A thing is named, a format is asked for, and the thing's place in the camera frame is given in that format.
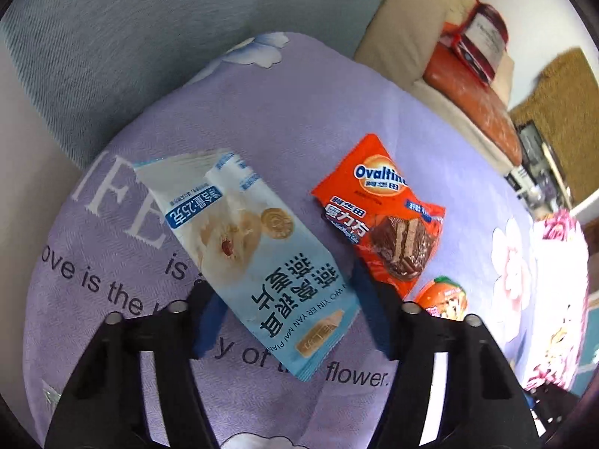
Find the orange seat cushion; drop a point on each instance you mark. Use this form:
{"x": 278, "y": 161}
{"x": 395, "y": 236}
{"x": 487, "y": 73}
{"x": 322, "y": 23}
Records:
{"x": 477, "y": 103}

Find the small orange snack packet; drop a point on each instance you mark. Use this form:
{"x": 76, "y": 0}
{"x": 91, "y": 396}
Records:
{"x": 444, "y": 297}

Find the cream sofa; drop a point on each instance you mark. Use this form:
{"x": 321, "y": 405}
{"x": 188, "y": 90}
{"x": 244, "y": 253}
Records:
{"x": 407, "y": 23}

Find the light blue snack packet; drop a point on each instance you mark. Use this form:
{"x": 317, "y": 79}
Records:
{"x": 262, "y": 252}

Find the orange wafer packet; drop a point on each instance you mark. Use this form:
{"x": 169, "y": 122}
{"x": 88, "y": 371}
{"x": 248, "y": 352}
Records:
{"x": 365, "y": 196}

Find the pink floral bedsheet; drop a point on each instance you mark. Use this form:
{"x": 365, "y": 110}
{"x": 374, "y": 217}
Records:
{"x": 557, "y": 299}

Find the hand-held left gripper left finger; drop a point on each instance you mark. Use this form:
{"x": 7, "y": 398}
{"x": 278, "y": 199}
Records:
{"x": 208, "y": 322}

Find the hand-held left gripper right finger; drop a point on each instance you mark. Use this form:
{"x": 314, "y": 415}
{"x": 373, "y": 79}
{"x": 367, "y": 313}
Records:
{"x": 372, "y": 318}

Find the dark cluttered shelf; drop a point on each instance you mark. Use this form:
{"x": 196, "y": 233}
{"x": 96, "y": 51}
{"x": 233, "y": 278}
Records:
{"x": 533, "y": 159}

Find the brown woven mat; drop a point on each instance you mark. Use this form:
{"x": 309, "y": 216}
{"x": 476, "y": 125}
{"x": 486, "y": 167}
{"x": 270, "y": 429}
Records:
{"x": 566, "y": 112}

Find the purple floral cloth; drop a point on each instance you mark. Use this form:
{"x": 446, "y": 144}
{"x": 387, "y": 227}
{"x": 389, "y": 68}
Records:
{"x": 117, "y": 252}

